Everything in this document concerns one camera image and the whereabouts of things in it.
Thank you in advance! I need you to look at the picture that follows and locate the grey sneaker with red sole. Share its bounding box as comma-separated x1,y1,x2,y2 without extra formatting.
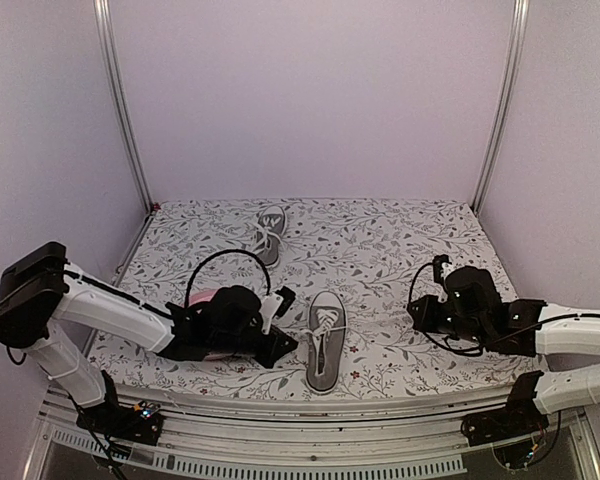
252,205,287,267

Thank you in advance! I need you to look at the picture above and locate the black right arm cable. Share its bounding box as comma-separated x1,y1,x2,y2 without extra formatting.
406,260,481,357

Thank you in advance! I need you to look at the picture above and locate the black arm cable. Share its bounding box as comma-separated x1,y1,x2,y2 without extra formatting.
184,250,273,307
406,260,481,357

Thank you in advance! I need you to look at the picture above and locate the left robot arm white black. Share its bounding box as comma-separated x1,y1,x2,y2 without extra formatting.
0,241,298,446

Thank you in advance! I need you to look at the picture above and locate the right aluminium frame post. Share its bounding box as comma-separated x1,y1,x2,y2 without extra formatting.
471,0,530,217

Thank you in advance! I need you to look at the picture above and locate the floral patterned table mat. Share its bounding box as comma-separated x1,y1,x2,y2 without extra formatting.
88,199,538,401

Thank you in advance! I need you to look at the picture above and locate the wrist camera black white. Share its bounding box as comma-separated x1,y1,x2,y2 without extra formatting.
259,287,296,335
432,254,455,295

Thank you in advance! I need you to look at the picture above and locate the aluminium front rail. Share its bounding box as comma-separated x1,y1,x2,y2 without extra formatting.
20,388,600,480

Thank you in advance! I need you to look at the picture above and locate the aluminium frame post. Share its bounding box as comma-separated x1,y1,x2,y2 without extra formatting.
471,0,530,217
93,0,154,215

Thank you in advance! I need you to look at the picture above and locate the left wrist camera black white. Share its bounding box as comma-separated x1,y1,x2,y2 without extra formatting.
259,287,296,335

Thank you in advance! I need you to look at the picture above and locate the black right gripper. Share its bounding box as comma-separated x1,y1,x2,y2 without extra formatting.
408,294,488,346

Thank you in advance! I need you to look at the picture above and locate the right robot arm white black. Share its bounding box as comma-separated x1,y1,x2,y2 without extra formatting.
407,255,600,446

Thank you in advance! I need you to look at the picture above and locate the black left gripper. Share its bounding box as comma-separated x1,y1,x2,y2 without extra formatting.
211,326,298,369

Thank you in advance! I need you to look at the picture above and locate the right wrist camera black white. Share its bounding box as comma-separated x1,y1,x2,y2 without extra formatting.
432,254,455,295

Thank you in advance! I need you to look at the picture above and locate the left aluminium frame post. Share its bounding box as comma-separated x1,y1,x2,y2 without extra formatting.
93,0,154,215

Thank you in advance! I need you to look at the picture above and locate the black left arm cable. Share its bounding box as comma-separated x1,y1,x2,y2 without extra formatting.
184,250,273,307

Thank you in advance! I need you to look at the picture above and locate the pink plastic plate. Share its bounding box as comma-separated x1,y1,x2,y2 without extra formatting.
189,287,233,309

